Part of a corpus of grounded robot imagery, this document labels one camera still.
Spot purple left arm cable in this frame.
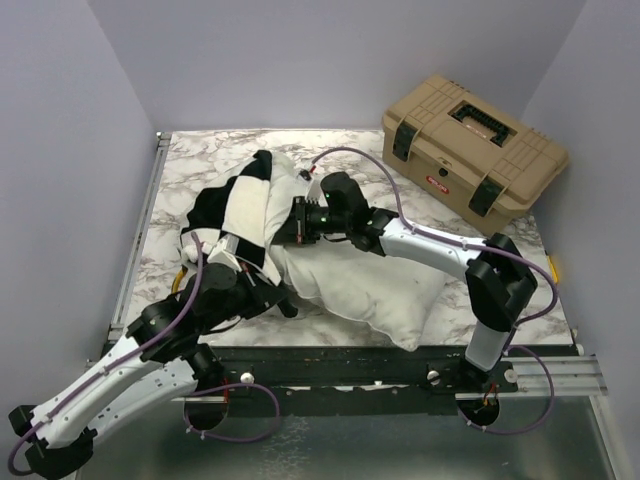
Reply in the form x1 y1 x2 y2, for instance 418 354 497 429
8 232 281 474

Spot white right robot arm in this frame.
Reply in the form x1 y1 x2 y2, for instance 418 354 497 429
273 195 538 391

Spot white pillow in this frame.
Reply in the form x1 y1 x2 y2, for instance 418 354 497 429
264 152 446 351

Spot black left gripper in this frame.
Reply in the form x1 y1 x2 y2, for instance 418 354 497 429
200 262 288 334

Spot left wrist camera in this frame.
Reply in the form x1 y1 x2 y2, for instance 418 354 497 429
207 235 242 272

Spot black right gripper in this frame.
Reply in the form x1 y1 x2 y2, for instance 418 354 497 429
270 197 350 245

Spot tan plastic toolbox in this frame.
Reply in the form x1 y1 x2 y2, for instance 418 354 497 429
382 75 569 236

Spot yellow handled pliers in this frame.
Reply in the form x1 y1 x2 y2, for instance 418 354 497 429
170 266 192 295

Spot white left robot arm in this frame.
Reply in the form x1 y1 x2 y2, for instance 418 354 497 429
7 263 298 479

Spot aluminium left side rail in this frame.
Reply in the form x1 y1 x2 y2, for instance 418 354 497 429
105 132 172 345

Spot black and white checkered pillowcase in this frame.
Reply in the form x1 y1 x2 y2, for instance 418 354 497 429
179 149 301 319

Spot black front mounting rail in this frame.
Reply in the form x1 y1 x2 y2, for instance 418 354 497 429
99 341 536 419

